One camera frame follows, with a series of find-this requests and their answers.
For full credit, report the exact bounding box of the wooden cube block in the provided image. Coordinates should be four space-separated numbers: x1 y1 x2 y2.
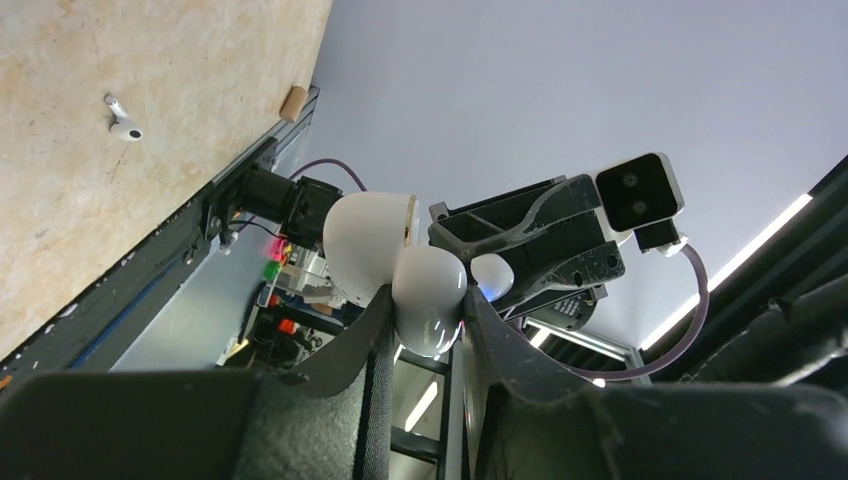
279 85 309 123

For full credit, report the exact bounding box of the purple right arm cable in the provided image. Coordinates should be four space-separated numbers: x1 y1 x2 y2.
284 157 710 384

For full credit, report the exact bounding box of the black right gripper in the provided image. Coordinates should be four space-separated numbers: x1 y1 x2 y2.
428 174 626 330

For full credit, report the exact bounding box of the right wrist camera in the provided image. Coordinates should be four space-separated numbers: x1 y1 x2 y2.
593 152 688 257

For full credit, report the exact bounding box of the aluminium frame rail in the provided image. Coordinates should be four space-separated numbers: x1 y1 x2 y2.
212 85 320 184

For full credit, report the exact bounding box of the white earbud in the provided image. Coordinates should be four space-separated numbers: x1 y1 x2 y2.
470 253 515 303
104 94 144 142

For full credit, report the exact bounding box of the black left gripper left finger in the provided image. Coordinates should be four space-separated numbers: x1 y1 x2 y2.
1 286 394 479

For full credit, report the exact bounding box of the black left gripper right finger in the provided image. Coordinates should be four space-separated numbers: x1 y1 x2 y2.
461 287 847 479

